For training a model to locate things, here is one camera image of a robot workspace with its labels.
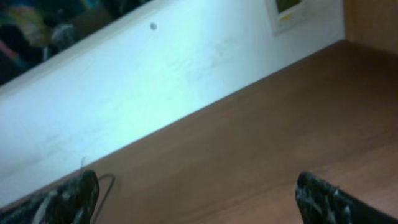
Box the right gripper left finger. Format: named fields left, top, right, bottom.
left=1, top=170, right=100, bottom=224

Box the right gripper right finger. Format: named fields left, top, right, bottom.
left=295, top=172, right=397, bottom=224

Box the right camera black cable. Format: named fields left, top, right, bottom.
left=91, top=173, right=116, bottom=224

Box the white wall outlet plate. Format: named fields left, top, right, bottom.
left=265, top=0, right=308, bottom=35

